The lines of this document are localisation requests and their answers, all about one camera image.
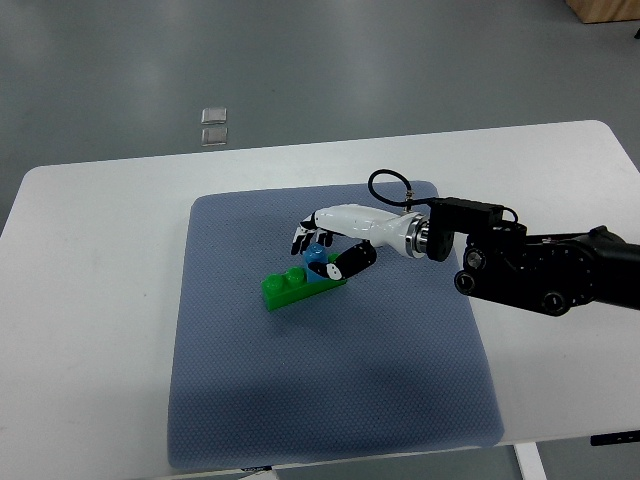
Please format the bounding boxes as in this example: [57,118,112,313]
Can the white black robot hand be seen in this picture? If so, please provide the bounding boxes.
[291,204,429,281]

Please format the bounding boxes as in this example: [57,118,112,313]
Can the blue toy block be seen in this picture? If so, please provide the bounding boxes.
[303,243,329,283]

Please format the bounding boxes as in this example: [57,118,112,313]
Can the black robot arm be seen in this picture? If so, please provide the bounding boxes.
[398,188,639,316]

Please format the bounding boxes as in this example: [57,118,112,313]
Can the green four-stud toy block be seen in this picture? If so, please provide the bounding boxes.
[261,265,346,311]

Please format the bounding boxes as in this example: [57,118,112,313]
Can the blue-grey textured mat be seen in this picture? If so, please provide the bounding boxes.
[168,184,504,470]

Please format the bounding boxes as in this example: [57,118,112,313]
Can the lower metal floor plate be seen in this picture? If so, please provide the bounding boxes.
[201,126,228,147]

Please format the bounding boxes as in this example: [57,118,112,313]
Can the metal floor plate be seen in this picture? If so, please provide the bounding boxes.
[201,107,228,125]
[201,126,228,147]

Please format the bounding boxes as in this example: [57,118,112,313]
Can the upper metal floor plate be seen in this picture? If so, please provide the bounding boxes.
[201,107,228,125]

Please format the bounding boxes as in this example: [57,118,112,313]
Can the white table leg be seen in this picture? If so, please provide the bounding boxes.
[513,442,547,480]

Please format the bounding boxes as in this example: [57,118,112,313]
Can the wooden box corner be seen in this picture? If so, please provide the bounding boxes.
[565,0,639,24]

